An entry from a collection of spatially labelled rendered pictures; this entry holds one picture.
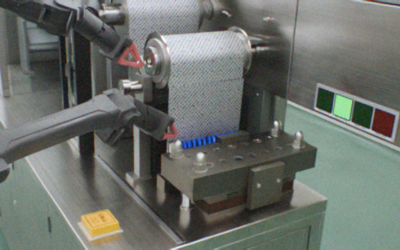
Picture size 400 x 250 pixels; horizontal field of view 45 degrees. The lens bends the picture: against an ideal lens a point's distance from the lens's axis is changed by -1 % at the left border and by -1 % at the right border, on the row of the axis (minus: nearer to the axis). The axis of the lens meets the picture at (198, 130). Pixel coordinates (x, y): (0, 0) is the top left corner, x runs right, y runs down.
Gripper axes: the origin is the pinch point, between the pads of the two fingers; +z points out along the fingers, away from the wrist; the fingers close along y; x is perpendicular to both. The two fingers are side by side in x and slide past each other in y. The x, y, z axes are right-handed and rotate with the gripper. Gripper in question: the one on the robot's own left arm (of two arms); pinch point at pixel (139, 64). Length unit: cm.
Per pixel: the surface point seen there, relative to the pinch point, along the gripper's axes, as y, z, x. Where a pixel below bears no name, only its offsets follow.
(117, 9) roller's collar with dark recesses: -20.5, -5.9, 10.9
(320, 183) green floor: -107, 214, 21
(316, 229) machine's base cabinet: 30, 59, -10
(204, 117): 7.3, 21.7, -1.3
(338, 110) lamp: 35, 34, 17
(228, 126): 6.6, 30.9, 0.6
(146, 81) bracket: 0.6, 4.4, -2.5
